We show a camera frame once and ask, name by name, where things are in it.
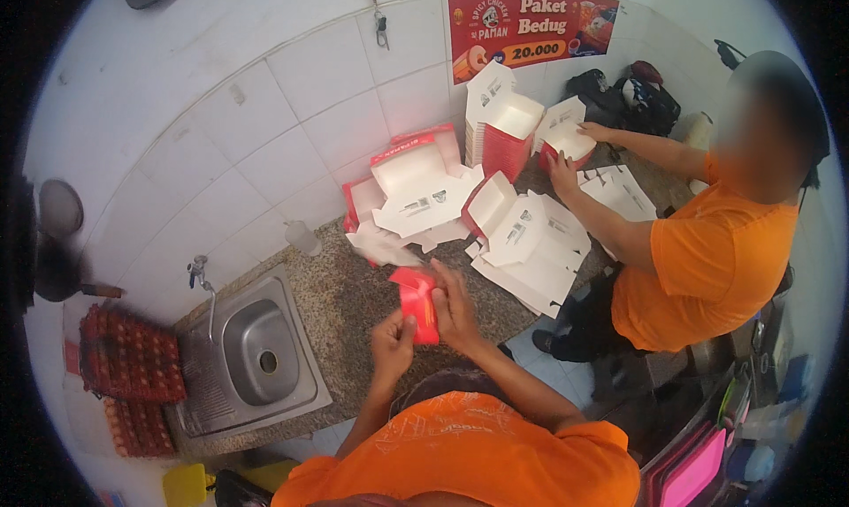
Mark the person's left hand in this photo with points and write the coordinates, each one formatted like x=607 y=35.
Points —
x=391 y=354

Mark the person's right hand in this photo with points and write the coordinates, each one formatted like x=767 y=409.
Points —
x=457 y=321

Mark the person's left fingers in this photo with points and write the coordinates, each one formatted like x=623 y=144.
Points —
x=404 y=325

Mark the red paper food box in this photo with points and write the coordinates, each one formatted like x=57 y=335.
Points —
x=418 y=301

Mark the clear plastic bottle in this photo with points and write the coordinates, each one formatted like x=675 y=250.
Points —
x=302 y=237

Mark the heap of opened boxes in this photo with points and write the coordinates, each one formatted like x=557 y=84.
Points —
x=414 y=189

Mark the pile of flat box blanks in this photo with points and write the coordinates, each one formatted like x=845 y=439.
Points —
x=530 y=255

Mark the person's body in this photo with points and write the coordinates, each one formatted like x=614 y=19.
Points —
x=464 y=460

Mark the stainless steel sink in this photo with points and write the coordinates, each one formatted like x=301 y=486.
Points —
x=252 y=361

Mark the metal water tap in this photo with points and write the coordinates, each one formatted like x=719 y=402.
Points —
x=202 y=281

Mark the stack of nested folded boxes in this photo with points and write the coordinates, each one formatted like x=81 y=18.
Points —
x=501 y=132

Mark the black bag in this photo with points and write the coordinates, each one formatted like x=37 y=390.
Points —
x=239 y=492

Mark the open red white box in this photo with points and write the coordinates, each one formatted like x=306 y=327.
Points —
x=567 y=142

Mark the small pile of flat blanks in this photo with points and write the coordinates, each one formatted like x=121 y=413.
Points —
x=620 y=192

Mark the yellow plastic container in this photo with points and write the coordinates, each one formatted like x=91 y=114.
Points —
x=186 y=486

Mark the stack of egg trays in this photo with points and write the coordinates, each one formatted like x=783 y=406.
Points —
x=132 y=374

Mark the stack of pink trays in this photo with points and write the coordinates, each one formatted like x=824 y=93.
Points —
x=686 y=470

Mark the red printed poster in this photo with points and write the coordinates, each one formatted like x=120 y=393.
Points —
x=530 y=33

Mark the black bags heap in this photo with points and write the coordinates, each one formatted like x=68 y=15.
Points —
x=630 y=99

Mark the black frying pan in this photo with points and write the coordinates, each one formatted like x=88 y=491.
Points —
x=63 y=271

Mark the hanging round metal pan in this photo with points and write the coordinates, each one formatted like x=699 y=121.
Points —
x=60 y=207

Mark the cluttered shelf with supplies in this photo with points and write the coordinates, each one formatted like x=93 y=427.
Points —
x=769 y=401

